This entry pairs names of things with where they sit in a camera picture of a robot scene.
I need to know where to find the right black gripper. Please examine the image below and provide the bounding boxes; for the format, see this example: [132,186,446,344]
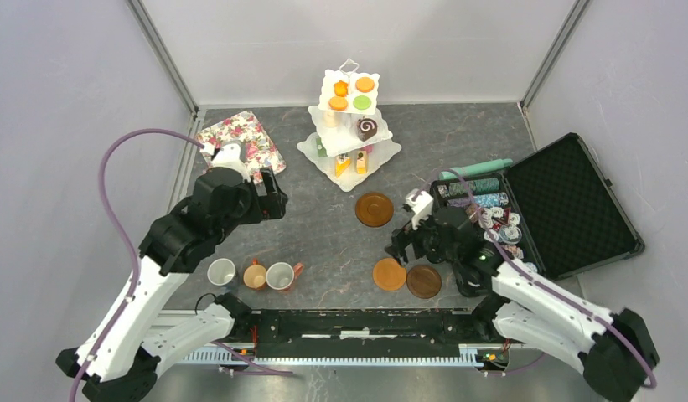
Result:
[383,208,459,268]

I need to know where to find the large brown wooden saucer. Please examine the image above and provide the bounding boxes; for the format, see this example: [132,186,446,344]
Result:
[354,192,394,228]

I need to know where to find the white mug pink handle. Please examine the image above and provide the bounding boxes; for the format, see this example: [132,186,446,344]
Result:
[266,262,304,291]

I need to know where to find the green square cake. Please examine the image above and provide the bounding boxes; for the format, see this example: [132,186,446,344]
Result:
[315,137,328,157]

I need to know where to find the orange yellow cake piece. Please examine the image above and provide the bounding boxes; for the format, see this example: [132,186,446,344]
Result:
[355,150,369,175]

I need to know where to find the yellow cake slice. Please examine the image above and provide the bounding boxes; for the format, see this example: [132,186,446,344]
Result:
[334,153,351,178]

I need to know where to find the cream round pastry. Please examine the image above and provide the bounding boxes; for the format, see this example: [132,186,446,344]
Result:
[322,111,339,128]

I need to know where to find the chocolate swirl roll cake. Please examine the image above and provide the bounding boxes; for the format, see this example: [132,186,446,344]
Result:
[355,117,378,142]

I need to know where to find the orange round macaron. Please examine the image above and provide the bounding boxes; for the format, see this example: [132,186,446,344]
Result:
[355,76,375,93]
[328,95,349,111]

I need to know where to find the green round macaron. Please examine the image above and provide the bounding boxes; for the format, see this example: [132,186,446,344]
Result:
[352,95,372,111]

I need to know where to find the orange star pastry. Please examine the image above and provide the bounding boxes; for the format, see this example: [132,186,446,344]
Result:
[333,80,349,97]

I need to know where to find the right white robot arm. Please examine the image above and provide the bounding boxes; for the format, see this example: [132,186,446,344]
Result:
[385,204,659,401]

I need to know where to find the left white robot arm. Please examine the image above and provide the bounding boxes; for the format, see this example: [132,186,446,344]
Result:
[56,167,287,401]

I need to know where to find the dark brown wooden coaster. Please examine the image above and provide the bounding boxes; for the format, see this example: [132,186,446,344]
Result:
[406,265,442,299]

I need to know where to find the floral rectangular tray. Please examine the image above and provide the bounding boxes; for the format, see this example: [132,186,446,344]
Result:
[195,111,287,184]

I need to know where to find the light blue chip stack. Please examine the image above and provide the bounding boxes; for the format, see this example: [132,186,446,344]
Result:
[473,192,510,208]

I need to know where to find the loose white poker chips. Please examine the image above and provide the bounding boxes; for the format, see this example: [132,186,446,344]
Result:
[479,207,525,260]

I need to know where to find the green chip stack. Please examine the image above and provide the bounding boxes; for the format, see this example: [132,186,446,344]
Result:
[463,178,501,195]

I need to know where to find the light orange wooden coaster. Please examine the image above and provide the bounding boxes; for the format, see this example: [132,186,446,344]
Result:
[372,258,407,291]

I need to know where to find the orange mug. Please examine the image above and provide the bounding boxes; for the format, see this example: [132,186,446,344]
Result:
[243,259,267,291]

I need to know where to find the black open carrying case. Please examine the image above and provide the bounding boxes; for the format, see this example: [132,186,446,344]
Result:
[424,133,645,281]

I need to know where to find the white three-tier dessert stand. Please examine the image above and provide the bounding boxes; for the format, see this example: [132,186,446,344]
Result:
[297,59,401,192]

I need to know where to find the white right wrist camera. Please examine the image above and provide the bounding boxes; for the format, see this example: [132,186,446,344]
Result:
[404,188,434,230]

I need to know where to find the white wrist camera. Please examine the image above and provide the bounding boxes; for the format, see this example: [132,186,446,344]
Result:
[201,141,251,182]
[404,188,434,230]

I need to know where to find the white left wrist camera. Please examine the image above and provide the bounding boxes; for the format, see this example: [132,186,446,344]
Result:
[201,141,251,182]

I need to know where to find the teal cylindrical handle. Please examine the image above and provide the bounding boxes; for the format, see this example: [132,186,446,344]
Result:
[438,158,514,180]

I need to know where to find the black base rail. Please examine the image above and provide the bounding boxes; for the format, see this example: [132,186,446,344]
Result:
[219,308,505,359]

